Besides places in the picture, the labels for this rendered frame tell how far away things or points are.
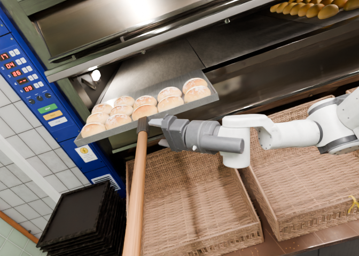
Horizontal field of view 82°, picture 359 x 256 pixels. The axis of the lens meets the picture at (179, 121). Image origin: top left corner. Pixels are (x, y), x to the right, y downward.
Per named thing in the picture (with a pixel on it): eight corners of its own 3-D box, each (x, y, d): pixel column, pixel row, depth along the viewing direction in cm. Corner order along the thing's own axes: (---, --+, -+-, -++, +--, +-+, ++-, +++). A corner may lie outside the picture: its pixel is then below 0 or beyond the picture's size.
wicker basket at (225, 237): (143, 191, 130) (124, 160, 116) (229, 163, 127) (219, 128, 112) (140, 280, 89) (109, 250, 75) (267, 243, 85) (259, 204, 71)
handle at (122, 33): (54, 74, 80) (56, 74, 82) (133, 45, 77) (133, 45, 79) (46, 59, 78) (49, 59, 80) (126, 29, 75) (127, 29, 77)
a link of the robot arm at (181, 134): (184, 139, 68) (217, 142, 61) (169, 160, 62) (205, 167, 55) (171, 107, 62) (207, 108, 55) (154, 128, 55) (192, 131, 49)
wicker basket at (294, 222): (236, 162, 125) (227, 127, 111) (328, 133, 121) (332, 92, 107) (277, 244, 84) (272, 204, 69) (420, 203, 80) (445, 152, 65)
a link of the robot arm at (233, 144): (212, 118, 58) (254, 119, 52) (213, 154, 60) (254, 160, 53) (192, 124, 49) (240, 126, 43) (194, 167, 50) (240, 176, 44)
